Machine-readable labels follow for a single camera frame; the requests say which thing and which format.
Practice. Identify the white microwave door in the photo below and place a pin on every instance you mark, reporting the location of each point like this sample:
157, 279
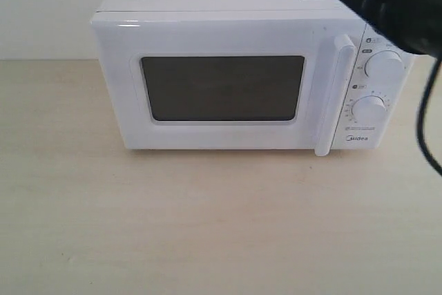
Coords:
226, 81

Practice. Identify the white upper microwave knob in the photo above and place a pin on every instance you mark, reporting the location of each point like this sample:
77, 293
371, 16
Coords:
385, 66

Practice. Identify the white microwave knob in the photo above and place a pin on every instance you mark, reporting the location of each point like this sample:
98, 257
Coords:
369, 110
385, 66

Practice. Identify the white lower microwave knob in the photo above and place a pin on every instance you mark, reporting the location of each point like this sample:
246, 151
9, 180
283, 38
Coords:
369, 110

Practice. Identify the white microwave oven body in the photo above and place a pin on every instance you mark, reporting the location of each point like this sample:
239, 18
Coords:
350, 134

